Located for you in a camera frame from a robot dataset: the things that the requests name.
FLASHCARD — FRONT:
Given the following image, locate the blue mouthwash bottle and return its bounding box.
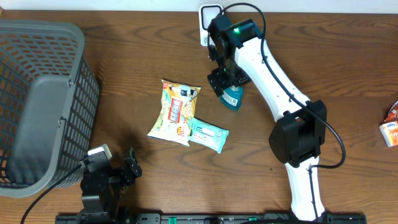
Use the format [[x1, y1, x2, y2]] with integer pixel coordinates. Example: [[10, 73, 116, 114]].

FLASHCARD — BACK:
[[220, 86, 244, 111]]

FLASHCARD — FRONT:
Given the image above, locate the yellow chips snack bag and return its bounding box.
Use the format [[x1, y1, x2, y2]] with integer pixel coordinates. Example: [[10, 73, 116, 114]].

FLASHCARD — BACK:
[[147, 80, 201, 146]]

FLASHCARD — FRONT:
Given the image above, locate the light blue wet wipes pack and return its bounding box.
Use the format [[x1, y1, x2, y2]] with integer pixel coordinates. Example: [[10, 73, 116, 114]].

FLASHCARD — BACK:
[[188, 118, 229, 154]]

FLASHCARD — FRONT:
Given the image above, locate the brown Top chocolate bar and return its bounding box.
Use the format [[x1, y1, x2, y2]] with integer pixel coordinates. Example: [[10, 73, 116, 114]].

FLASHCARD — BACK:
[[384, 101, 398, 123]]

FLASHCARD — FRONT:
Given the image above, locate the small orange white tissue pack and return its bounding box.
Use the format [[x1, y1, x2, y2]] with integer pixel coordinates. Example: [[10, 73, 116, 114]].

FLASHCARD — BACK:
[[379, 121, 398, 147]]

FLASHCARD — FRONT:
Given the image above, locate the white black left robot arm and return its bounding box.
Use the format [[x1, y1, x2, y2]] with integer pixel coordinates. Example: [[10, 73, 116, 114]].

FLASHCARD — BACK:
[[80, 144, 142, 223]]

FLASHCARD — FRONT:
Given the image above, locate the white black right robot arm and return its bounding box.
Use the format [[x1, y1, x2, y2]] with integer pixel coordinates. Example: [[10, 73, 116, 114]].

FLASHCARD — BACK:
[[206, 15, 327, 221]]

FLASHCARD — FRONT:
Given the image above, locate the white barcode scanner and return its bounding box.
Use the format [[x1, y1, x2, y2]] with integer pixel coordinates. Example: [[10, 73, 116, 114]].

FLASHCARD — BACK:
[[198, 4, 223, 47]]

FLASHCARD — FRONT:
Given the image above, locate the grey plastic mesh basket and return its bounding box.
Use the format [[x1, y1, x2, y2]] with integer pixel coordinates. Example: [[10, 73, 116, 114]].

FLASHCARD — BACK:
[[1, 19, 100, 198]]

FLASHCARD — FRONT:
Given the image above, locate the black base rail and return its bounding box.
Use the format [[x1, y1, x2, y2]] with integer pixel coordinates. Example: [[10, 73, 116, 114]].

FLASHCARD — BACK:
[[55, 212, 368, 224]]

